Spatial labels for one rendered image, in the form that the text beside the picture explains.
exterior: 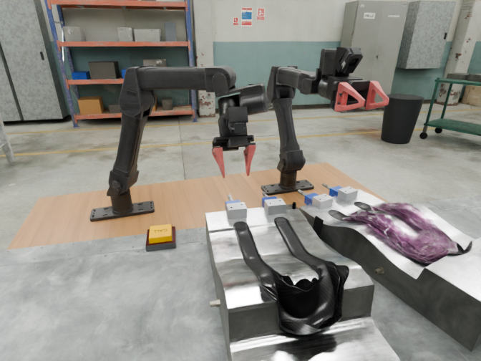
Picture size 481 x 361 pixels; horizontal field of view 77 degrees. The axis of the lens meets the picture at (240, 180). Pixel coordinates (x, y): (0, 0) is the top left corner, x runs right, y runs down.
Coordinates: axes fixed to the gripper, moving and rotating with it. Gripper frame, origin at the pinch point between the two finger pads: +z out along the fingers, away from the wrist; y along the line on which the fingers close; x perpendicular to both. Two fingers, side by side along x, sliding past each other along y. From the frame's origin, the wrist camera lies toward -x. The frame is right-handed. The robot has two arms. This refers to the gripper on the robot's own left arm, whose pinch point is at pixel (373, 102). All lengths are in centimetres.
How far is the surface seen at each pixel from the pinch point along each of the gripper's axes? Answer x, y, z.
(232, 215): 29.6, -30.3, -8.4
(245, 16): -35, 141, -528
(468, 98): 119, 646, -451
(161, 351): 39, -51, 18
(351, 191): 31.6, 10.4, -14.0
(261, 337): 32, -35, 25
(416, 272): 31.6, 1.9, 20.9
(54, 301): 39, -73, -1
